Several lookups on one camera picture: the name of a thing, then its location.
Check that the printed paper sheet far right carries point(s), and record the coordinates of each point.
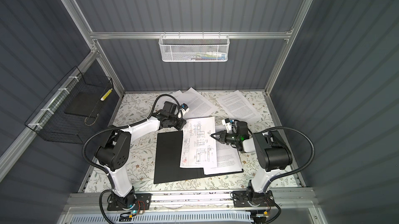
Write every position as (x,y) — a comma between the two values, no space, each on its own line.
(239,108)

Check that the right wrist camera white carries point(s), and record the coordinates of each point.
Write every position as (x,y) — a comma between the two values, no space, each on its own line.
(230,125)

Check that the black wire mesh basket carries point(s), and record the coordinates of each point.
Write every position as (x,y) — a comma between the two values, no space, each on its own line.
(53,125)

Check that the printed paper sheet edge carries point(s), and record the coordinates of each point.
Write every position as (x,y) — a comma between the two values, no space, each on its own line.
(228,161)

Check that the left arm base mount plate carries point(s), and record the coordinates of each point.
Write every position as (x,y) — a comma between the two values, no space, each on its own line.
(135,201)

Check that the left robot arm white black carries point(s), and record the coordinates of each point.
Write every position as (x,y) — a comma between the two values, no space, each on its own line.
(113,153)

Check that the printed paper sheet centre left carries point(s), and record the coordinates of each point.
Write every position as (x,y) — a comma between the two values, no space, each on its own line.
(177,94)

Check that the technical drawing paper sheet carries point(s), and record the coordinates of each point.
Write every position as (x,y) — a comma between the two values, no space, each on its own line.
(198,147)

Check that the printed paper sheet centre back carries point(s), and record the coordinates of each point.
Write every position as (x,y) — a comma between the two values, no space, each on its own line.
(199,106)

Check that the red folder black inside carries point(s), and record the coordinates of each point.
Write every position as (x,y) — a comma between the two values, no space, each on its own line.
(167,160)

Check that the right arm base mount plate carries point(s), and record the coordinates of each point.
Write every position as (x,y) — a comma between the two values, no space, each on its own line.
(252,199)

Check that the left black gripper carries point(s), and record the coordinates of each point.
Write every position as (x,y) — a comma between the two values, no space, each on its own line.
(182,121)

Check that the yellow green marker pen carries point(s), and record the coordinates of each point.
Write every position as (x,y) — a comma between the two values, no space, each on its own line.
(106,95)

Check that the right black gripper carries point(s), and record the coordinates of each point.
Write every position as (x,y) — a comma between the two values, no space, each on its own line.
(224,137)

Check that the printed paper sheet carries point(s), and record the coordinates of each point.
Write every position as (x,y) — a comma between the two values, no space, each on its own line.
(177,94)
(239,108)
(199,106)

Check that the black pad in basket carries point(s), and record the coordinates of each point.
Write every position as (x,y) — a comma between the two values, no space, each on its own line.
(85,105)

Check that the pens in white basket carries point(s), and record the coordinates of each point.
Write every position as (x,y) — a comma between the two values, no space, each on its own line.
(208,56)

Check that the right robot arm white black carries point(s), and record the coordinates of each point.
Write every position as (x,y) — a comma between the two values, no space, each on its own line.
(272,154)

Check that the aluminium front rail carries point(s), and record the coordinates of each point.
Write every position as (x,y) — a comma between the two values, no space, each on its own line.
(165,201)

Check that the white wire mesh basket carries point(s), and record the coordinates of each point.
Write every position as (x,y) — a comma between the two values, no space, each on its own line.
(176,49)

